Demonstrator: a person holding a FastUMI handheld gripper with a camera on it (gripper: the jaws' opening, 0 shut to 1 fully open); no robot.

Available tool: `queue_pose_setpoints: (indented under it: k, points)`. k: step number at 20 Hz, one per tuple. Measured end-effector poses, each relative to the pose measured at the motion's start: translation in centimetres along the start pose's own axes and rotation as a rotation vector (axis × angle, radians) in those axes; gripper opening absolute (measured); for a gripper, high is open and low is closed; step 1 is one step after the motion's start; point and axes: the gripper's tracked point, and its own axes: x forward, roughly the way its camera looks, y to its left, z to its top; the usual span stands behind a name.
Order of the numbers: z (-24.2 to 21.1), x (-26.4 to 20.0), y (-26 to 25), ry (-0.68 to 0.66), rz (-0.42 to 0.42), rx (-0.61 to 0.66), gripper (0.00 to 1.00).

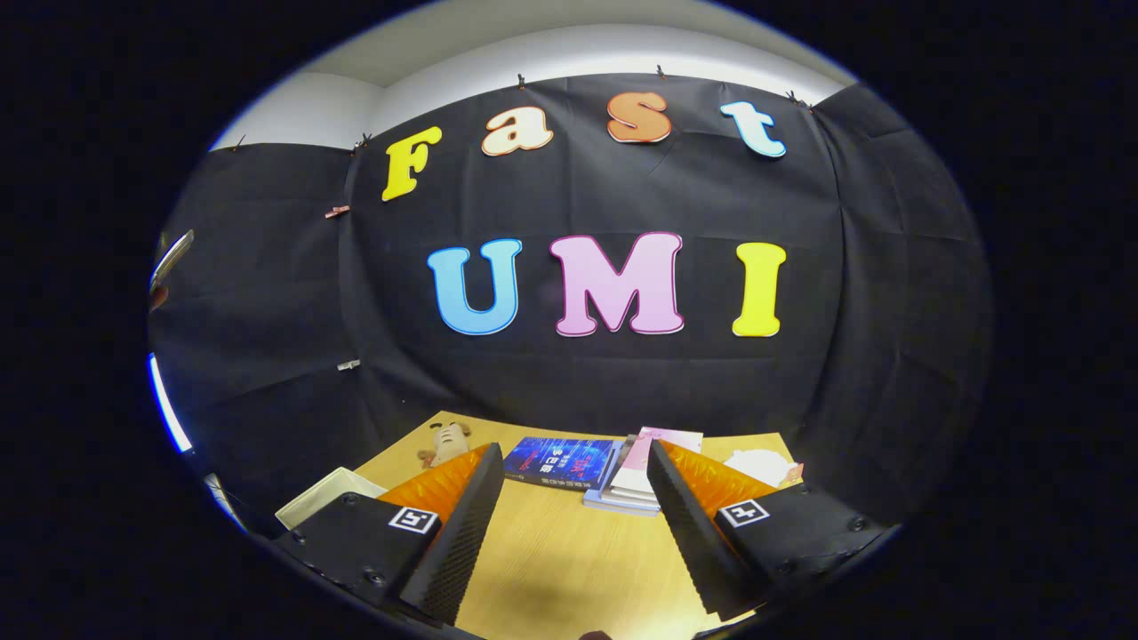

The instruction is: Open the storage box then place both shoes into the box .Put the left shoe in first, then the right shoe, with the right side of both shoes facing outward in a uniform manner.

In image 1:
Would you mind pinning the beige fabric storage box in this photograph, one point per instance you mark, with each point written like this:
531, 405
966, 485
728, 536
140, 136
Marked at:
329, 493

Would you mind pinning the blue-edged book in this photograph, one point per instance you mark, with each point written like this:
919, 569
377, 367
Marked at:
613, 508

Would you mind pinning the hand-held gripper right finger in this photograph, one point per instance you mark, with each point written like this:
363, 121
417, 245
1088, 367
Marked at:
689, 533

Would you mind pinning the brown dog plush toy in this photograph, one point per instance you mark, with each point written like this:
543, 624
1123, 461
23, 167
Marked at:
449, 442

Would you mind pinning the glowing white screen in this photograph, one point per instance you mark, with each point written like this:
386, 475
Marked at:
167, 404

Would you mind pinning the pink clip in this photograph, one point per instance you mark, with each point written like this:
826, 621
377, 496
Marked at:
337, 212

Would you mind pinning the dark blue book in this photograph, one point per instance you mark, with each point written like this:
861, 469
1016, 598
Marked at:
560, 462

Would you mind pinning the pink cover book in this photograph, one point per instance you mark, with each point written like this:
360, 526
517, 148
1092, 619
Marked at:
640, 462

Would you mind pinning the white plush toy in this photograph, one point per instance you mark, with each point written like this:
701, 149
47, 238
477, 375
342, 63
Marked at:
756, 467

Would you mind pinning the white book under pink book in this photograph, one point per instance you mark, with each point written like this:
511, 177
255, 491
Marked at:
622, 498

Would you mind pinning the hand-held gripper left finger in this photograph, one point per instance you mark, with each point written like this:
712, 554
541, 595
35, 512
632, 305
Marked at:
462, 542

